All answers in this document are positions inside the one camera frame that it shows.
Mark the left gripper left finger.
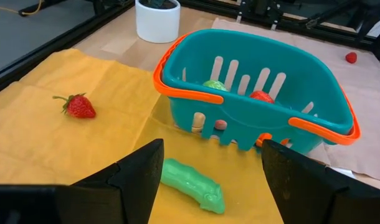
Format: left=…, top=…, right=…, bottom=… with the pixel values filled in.
left=0, top=138, right=164, bottom=224

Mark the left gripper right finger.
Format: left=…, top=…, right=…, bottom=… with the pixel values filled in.
left=260, top=139, right=380, bottom=224

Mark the green toy cucumber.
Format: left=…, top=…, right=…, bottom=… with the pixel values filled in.
left=160, top=157, right=226, bottom=215

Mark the red toy fruit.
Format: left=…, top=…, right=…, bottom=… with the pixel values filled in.
left=249, top=90, right=275, bottom=105

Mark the green toy cabbage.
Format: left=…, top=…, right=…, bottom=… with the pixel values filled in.
left=202, top=80, right=230, bottom=93

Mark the small white cloth label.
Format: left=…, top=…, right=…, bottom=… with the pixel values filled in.
left=330, top=166, right=356, bottom=179

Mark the yellow cloth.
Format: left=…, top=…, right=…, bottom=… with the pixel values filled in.
left=0, top=48, right=284, bottom=224

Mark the red strawberry with green stem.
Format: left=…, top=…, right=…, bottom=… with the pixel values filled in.
left=52, top=92, right=97, bottom=119

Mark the pale pink cloth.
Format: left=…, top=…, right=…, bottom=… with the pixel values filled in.
left=211, top=17, right=380, bottom=183

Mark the white plant pot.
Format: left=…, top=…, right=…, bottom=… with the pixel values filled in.
left=135, top=0, right=181, bottom=44

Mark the black stand leg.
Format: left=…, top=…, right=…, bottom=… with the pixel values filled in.
left=17, top=0, right=67, bottom=17

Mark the green leafy plant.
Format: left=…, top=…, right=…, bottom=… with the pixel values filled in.
left=139, top=0, right=178, bottom=9

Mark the black aluminium table frame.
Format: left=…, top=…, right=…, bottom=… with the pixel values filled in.
left=0, top=0, right=380, bottom=98

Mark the teal basket with orange handles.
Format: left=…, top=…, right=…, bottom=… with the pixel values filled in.
left=152, top=29, right=362, bottom=156

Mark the yellow floor cable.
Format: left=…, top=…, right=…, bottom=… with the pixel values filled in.
left=0, top=0, right=43, bottom=16

